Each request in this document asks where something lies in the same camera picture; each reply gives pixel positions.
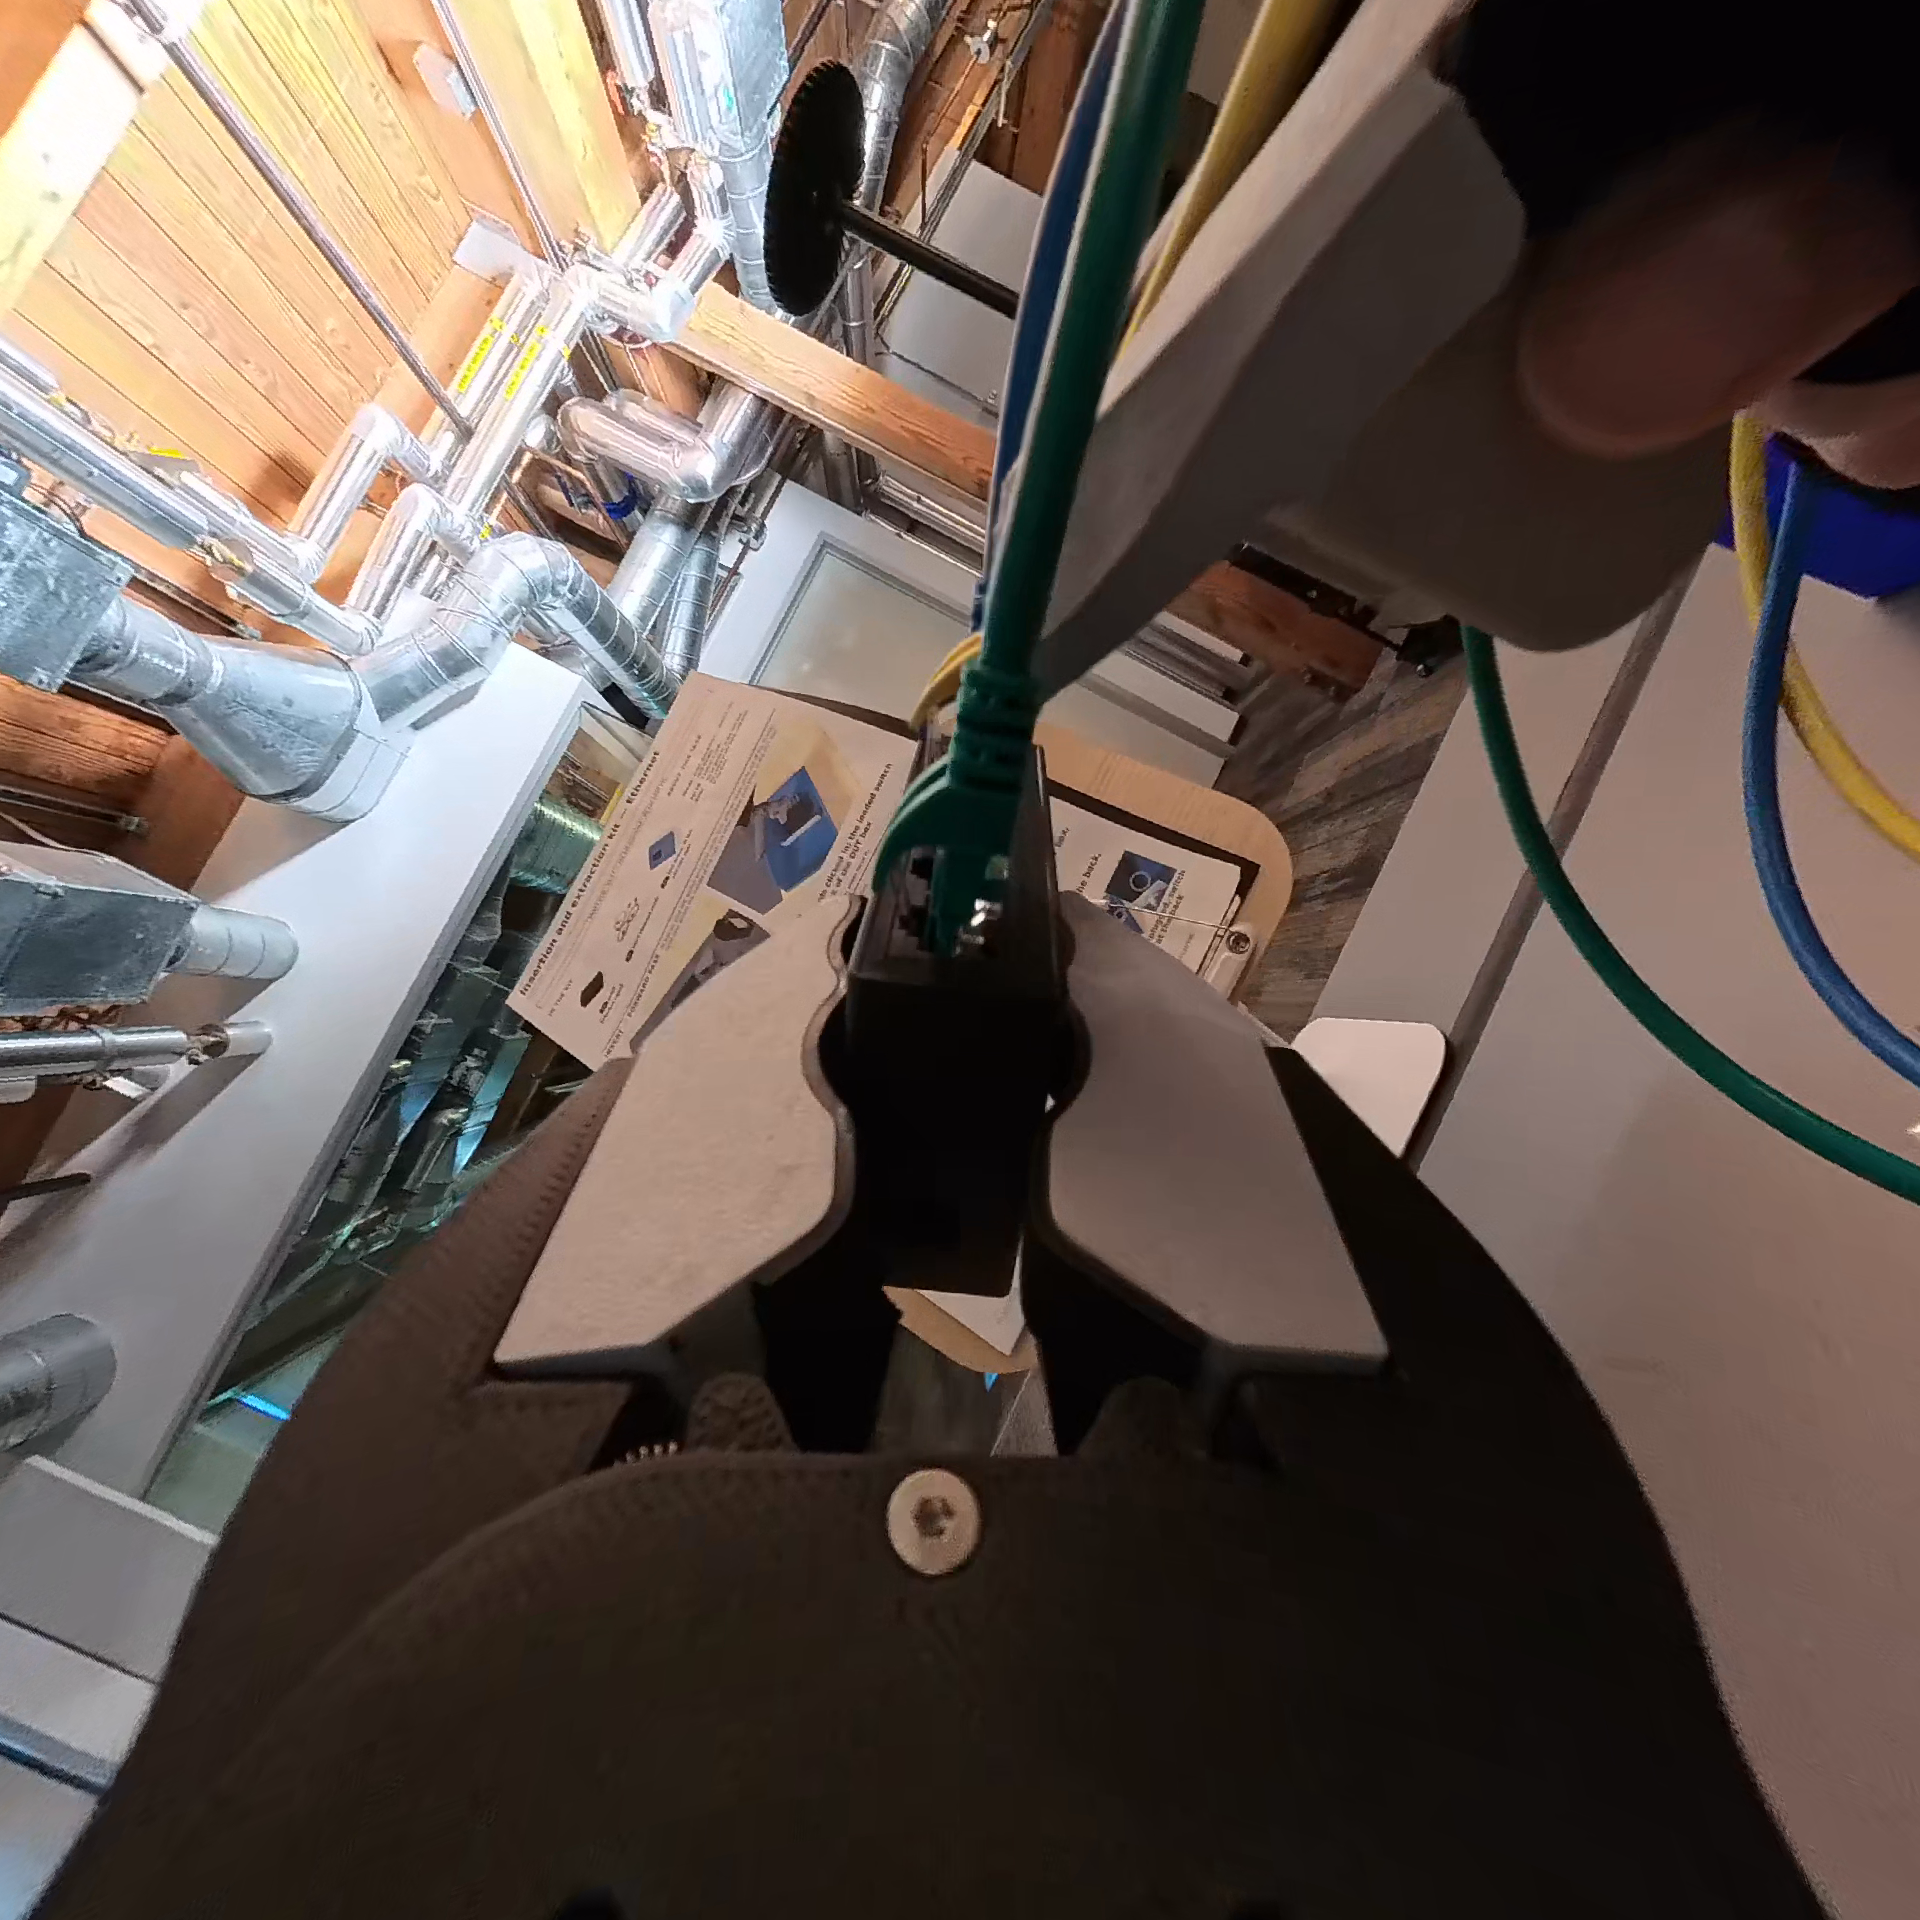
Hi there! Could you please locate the black disc on rod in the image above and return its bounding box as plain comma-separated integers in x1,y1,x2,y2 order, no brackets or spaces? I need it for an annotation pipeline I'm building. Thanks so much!
756,59,1024,322

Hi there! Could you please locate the blue plastic bin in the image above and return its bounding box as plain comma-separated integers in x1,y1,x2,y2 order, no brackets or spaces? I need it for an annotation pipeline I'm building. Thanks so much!
1716,448,1920,607

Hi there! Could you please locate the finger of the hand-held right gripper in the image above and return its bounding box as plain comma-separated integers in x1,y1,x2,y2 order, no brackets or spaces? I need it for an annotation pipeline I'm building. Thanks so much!
1034,0,1728,696

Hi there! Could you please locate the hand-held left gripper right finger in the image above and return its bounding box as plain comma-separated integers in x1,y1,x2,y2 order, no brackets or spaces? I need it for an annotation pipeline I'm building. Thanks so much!
1018,893,1392,1451

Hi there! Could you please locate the printed instruction sheet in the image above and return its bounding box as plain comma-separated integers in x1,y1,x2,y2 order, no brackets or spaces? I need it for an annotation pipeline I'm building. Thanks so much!
510,671,919,1068

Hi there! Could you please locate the rectangular metal duct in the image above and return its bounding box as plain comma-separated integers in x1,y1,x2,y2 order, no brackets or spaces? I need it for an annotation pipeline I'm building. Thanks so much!
0,847,302,1019
0,448,413,822
594,0,797,167

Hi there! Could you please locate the green ethernet cable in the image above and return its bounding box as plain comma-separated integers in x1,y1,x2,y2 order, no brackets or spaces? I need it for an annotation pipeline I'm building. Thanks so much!
875,0,1920,1205

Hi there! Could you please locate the person's right hand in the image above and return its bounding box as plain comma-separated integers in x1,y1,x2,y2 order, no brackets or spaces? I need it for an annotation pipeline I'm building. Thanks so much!
1441,0,1920,494

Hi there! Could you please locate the black network switch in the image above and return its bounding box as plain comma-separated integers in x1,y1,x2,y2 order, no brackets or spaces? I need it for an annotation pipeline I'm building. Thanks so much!
838,707,1073,1301

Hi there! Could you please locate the silver insulated pipe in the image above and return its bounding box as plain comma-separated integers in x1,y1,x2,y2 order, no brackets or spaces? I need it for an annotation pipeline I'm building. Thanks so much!
281,182,711,630

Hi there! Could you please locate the yellow ethernet cable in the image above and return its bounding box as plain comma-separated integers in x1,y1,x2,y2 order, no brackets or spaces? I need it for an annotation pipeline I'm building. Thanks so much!
909,0,1920,863

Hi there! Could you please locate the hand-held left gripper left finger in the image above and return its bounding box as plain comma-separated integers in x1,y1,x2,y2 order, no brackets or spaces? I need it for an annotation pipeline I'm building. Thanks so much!
490,895,902,1451

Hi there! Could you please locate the blue ethernet cable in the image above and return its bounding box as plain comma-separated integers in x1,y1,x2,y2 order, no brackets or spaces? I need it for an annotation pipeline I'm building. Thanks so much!
973,0,1920,1087

